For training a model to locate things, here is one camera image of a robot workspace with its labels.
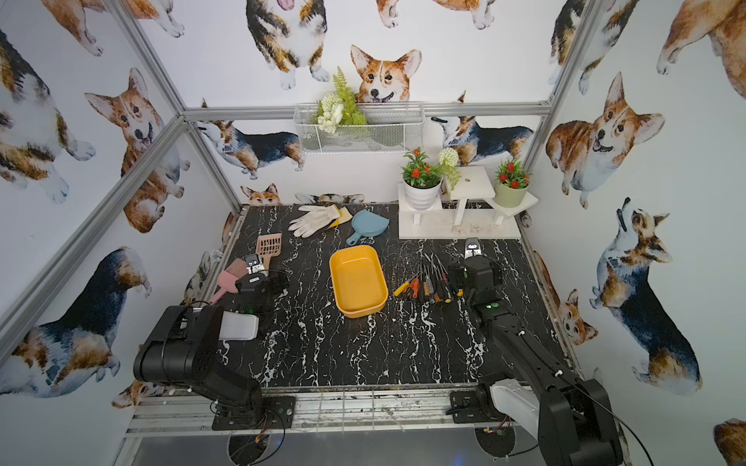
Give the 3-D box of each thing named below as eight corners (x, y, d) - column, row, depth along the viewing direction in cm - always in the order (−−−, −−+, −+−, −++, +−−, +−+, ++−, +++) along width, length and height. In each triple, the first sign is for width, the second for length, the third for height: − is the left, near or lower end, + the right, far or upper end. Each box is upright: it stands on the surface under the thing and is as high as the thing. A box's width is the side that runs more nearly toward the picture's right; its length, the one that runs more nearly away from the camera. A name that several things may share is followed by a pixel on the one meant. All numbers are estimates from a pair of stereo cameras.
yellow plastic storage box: (340, 324, 91) (336, 316, 86) (331, 262, 106) (328, 251, 101) (392, 312, 94) (392, 303, 89) (376, 252, 108) (376, 242, 103)
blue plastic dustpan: (348, 245, 111) (347, 240, 109) (351, 214, 121) (350, 210, 119) (389, 245, 111) (389, 240, 109) (390, 214, 121) (389, 210, 119)
